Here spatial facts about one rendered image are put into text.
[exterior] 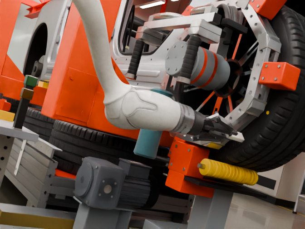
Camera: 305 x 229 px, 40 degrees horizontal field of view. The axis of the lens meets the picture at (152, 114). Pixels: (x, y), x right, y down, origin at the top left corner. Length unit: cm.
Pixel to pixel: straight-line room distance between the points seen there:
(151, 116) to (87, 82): 69
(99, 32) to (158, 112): 27
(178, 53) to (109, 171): 53
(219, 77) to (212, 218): 53
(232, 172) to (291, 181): 500
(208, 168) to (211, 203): 22
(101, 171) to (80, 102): 32
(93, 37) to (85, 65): 64
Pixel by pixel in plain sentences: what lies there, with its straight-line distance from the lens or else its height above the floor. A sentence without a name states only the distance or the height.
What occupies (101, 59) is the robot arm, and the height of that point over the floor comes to 74.
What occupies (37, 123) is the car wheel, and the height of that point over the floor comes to 43.
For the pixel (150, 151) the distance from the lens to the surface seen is 155.
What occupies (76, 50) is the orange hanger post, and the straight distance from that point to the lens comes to 176.
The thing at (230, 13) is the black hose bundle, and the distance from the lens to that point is 137.
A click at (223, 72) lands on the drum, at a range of 151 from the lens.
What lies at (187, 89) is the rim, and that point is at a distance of 179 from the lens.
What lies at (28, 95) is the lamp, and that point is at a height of 59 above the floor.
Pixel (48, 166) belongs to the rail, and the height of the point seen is 31.
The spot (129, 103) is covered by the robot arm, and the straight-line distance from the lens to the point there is 112.
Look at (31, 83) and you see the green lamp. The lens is 163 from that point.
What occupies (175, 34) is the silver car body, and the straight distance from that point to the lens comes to 214.
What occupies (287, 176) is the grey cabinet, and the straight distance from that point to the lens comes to 641.
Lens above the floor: 59
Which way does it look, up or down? 2 degrees up
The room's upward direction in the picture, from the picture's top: 15 degrees clockwise
